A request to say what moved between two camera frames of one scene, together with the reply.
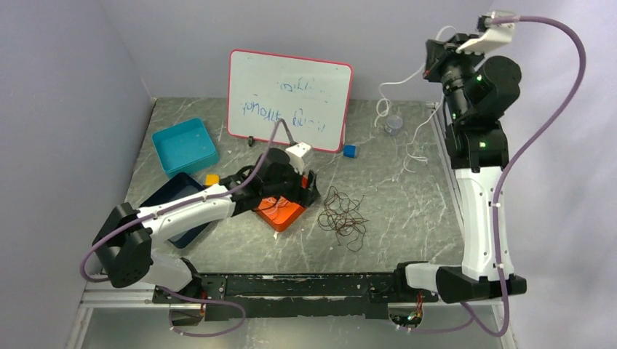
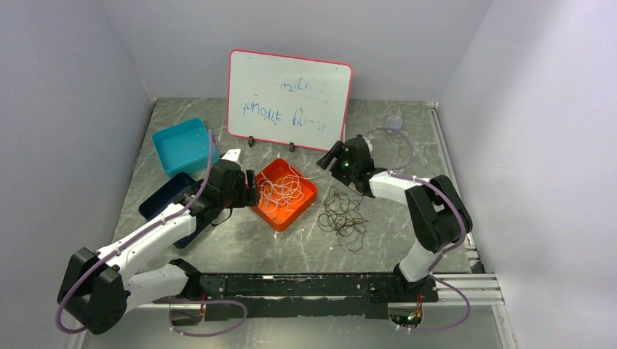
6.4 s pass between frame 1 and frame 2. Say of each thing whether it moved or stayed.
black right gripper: moved
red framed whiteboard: stayed
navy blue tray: stayed
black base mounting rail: stayed
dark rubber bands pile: stayed
